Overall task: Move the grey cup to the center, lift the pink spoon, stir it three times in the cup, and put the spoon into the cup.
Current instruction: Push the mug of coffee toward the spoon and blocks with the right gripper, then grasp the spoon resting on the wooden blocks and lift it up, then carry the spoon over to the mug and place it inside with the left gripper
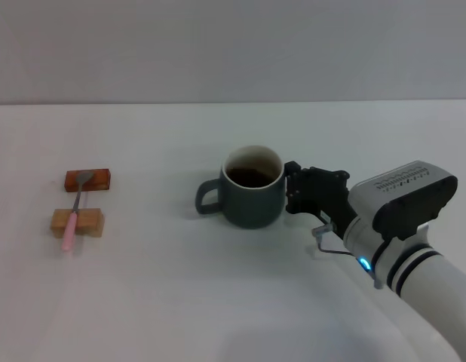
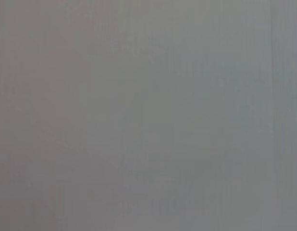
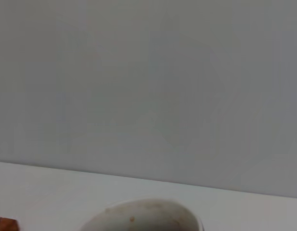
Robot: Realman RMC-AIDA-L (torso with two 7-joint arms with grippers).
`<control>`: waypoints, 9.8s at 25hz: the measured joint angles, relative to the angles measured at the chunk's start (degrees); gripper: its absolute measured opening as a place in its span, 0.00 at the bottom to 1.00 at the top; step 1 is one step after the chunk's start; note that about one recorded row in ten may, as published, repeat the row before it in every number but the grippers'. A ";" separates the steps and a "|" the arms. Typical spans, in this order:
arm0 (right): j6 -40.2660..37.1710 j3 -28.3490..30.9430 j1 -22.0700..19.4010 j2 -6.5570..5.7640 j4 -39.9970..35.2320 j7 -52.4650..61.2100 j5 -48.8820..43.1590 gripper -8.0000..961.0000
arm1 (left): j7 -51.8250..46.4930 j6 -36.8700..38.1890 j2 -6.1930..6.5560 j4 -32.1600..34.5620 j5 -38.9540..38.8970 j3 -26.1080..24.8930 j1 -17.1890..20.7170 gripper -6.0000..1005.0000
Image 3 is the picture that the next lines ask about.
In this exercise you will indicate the dark grey ceramic cup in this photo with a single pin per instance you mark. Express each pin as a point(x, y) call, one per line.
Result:
point(148, 216)

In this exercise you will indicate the reddish brown wooden block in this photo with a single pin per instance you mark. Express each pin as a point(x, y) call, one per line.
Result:
point(8, 225)

